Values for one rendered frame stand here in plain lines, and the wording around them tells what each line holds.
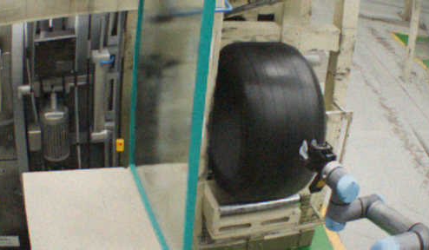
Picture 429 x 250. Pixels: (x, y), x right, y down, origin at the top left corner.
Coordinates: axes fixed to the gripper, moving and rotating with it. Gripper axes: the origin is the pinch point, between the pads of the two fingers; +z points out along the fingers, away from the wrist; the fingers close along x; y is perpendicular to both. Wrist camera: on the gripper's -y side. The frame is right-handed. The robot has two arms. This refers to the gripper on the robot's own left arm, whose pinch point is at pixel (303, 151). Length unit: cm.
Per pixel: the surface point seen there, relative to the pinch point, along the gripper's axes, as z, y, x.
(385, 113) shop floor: 238, -94, -216
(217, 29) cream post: 16.8, 37.5, 26.6
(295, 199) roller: 17.8, -29.4, -9.4
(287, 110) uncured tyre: 4.7, 12.8, 5.3
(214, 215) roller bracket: 13.7, -29.1, 24.6
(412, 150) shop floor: 175, -102, -208
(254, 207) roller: 17.6, -29.9, 8.1
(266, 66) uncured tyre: 16.0, 24.4, 9.2
